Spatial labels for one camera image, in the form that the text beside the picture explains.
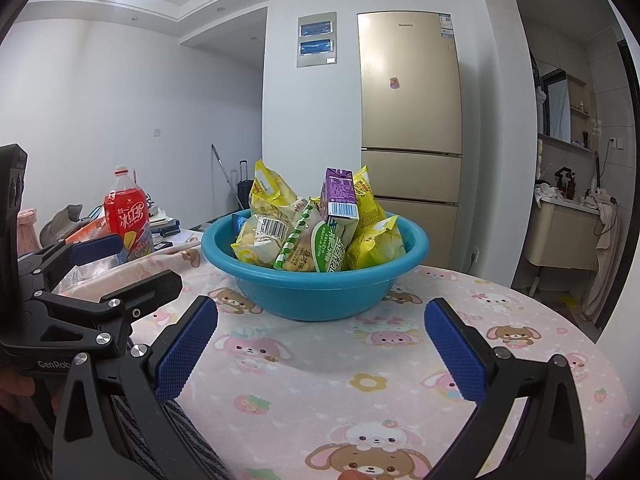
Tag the pink soft object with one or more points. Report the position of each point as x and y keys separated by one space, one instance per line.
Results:
x=29 y=230

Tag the wooden wall shelf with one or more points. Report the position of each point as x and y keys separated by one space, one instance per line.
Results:
x=580 y=100

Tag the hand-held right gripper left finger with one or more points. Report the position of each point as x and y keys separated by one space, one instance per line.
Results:
x=187 y=350

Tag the purple drink carton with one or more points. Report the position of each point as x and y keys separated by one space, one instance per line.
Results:
x=337 y=190

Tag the pink fridge magnet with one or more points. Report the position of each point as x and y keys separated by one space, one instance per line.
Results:
x=395 y=83

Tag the red drink bottle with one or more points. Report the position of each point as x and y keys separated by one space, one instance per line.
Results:
x=125 y=210

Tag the dark pump bottle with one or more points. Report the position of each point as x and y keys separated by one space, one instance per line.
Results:
x=567 y=185

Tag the black suitcase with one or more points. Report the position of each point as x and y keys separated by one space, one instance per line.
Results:
x=244 y=190

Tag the bathroom mirror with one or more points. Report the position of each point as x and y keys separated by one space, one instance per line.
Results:
x=557 y=105

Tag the green striped snack packet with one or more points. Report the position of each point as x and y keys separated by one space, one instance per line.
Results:
x=295 y=237

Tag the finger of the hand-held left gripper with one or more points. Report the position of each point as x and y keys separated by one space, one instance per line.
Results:
x=95 y=249
x=145 y=290

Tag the teal plastic basin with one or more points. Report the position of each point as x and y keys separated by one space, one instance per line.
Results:
x=320 y=295

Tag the grey crumpled object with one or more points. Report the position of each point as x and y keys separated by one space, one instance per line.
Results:
x=60 y=222

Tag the clear plastic bag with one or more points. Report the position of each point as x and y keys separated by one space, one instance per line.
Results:
x=85 y=275

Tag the yellow potato chip packet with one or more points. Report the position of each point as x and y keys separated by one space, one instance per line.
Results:
x=375 y=245
x=267 y=185

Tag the grey electrical panel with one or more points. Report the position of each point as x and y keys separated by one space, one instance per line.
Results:
x=316 y=40

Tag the gold refrigerator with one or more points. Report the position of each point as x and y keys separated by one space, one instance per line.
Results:
x=410 y=110

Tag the mop pole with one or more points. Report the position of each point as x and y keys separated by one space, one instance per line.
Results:
x=224 y=172

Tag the black flat box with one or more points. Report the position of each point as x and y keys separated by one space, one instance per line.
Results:
x=167 y=227

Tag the person's left hand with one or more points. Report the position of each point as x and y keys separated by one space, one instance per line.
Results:
x=15 y=392

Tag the hanging towel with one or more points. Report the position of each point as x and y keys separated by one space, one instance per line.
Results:
x=605 y=260

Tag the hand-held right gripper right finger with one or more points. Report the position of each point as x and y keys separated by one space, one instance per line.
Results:
x=455 y=355

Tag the pink printed tablecloth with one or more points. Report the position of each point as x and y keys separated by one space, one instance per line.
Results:
x=400 y=400

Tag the beige washbasin cabinet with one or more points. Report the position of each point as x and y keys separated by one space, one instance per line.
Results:
x=560 y=235

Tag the white wall socket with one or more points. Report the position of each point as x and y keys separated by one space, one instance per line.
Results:
x=616 y=143

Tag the orange box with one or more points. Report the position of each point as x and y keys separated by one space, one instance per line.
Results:
x=90 y=230

